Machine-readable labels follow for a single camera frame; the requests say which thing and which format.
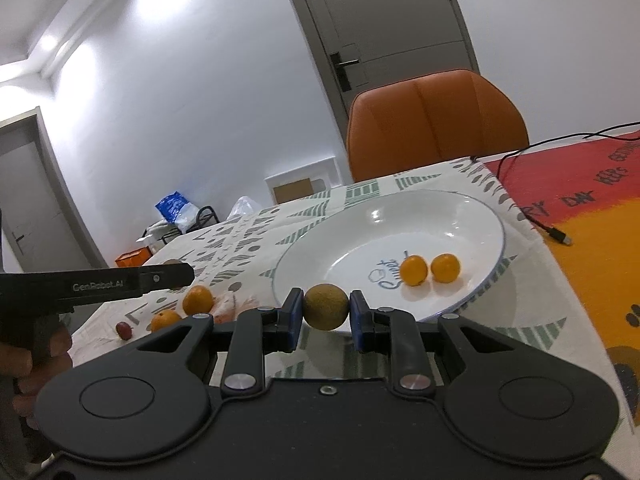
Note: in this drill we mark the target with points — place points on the orange chair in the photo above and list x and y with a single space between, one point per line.
425 125

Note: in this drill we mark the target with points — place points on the white plastic bag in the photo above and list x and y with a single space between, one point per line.
245 207

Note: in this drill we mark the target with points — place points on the white plate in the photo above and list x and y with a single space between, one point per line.
400 225

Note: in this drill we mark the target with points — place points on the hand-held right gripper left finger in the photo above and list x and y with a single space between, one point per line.
292 321

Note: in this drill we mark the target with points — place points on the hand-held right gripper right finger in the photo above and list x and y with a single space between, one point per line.
358 325

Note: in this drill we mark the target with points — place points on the red and orange printed cloth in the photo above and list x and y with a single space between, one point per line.
590 260

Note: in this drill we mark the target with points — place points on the grey side door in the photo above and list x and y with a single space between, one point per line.
35 185

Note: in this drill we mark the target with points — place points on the orange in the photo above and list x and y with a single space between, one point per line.
197 300
165 321

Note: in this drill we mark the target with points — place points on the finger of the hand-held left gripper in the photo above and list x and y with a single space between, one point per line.
170 275

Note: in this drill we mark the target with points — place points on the small green-brown round fruit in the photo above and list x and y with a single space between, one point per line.
326 307

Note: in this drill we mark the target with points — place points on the blue plastic bag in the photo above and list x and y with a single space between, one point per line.
172 206

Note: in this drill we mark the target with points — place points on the red jujube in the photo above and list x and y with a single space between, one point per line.
124 330

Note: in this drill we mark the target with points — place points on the person's left hand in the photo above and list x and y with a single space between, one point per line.
54 355

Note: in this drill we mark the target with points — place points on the orange crate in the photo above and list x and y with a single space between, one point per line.
132 257

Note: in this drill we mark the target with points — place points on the patterned white tablecloth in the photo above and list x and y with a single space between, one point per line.
240 240

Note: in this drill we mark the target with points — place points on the small kumquat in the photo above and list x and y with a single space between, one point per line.
445 267
414 271

